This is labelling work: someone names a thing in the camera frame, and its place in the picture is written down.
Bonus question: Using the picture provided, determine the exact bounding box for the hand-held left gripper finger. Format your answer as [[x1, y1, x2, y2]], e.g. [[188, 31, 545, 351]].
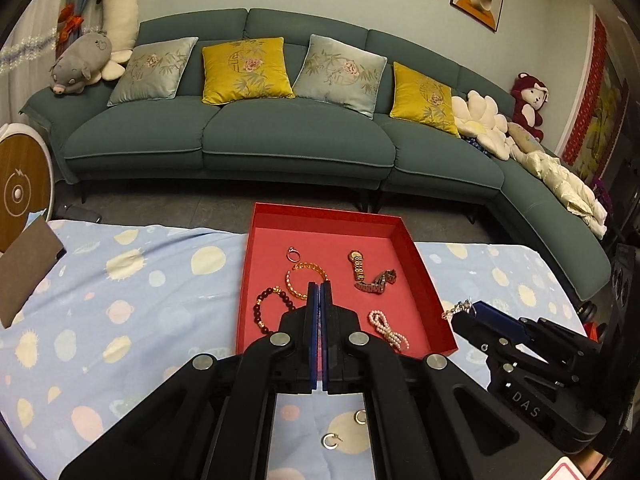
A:
[[59, 282, 320, 480], [320, 282, 556, 480]]

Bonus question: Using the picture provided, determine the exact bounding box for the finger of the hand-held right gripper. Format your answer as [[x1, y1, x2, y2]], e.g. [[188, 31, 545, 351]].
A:
[[450, 312, 507, 362], [470, 301, 532, 342]]

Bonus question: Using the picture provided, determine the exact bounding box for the silver chain bracelet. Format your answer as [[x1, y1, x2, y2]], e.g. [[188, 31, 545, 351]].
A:
[[441, 298, 473, 320]]

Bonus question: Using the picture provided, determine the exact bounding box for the dark bead bracelet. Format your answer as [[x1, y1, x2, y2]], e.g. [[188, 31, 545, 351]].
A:
[[255, 286, 301, 335]]

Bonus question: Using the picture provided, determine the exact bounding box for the silver wristwatch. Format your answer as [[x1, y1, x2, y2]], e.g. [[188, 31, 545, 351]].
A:
[[354, 269, 398, 295]]

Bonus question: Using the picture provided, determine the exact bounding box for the white pearl bracelet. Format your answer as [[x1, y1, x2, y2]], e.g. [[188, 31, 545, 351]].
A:
[[368, 309, 411, 352]]

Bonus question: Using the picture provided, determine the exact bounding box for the gold wristwatch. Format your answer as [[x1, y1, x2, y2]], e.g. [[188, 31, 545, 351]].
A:
[[347, 249, 368, 283]]

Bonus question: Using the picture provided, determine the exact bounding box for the red cardboard box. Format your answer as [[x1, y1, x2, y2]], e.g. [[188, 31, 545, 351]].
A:
[[235, 202, 459, 361]]

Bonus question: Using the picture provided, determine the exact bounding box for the black speaker box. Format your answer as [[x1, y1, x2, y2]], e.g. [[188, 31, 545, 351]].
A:
[[607, 242, 640, 321]]

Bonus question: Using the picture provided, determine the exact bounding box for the cream quilted blanket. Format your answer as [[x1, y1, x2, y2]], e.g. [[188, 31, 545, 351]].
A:
[[515, 150, 608, 240]]

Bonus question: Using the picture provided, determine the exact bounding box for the dark green sofa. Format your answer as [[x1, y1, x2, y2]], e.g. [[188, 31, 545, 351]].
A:
[[20, 7, 613, 301]]

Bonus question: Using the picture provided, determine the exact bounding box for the small beige cushion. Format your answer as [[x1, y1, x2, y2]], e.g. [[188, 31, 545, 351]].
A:
[[507, 122, 543, 153]]

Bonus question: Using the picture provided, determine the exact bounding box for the light blue printed tablecloth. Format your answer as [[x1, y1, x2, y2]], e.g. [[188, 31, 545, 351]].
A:
[[0, 217, 591, 480]]

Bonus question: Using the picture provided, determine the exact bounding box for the white flower-shaped cushion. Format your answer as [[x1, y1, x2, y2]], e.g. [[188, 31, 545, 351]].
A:
[[451, 90, 511, 161]]

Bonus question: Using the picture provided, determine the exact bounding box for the red monkey plush toy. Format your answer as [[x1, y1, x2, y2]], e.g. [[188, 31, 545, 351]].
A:
[[510, 72, 548, 142]]

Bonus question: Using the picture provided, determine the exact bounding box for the yellow embroidered pillow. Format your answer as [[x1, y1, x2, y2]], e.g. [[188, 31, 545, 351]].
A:
[[201, 37, 296, 106], [389, 61, 462, 138]]

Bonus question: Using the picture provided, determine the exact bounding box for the grey-blue embroidered pillow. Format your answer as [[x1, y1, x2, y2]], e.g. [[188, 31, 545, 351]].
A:
[[292, 34, 388, 119], [106, 36, 199, 107]]

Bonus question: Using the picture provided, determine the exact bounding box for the brown cardboard sheet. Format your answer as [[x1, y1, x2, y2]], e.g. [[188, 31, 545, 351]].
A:
[[0, 220, 67, 328]]

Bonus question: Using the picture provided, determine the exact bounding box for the round wooden white-rimmed board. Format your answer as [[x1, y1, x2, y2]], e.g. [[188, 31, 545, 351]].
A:
[[0, 122, 55, 253]]

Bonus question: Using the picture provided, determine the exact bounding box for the grey pig plush toy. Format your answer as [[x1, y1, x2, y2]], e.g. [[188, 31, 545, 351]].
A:
[[48, 30, 115, 96]]

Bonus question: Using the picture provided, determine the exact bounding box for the long white plush toy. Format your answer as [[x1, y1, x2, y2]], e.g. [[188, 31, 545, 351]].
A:
[[95, 0, 141, 81]]

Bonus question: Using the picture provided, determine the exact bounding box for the red bow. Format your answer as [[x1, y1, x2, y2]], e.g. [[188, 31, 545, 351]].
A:
[[56, 5, 83, 43]]

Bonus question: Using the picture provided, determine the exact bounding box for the white curtain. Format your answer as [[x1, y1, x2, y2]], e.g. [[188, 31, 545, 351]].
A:
[[0, 0, 101, 126]]

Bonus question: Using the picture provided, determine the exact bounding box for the red bordered wall hanging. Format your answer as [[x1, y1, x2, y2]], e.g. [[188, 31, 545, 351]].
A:
[[562, 5, 631, 181]]

